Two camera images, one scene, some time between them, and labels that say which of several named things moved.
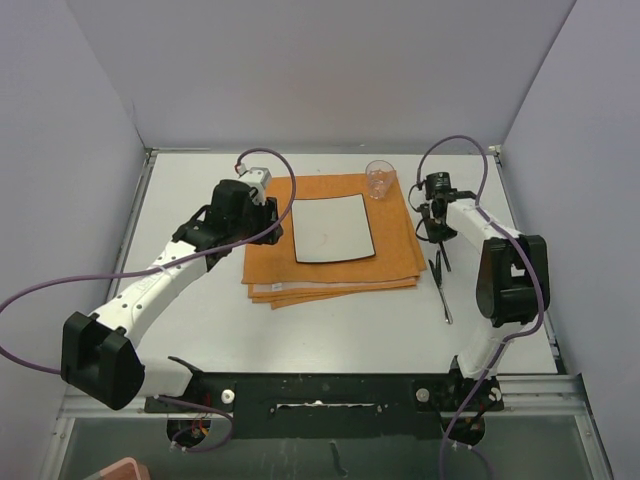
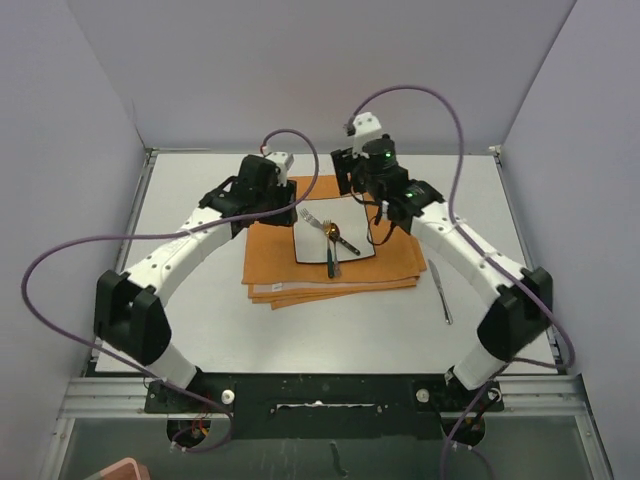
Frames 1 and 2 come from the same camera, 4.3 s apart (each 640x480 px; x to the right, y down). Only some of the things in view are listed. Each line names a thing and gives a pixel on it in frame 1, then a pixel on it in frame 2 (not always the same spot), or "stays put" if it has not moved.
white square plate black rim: x=331 y=228 stays put
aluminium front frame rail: x=562 y=395 stays put
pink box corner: x=126 y=469 stays put
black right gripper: x=435 y=235 → x=346 y=164
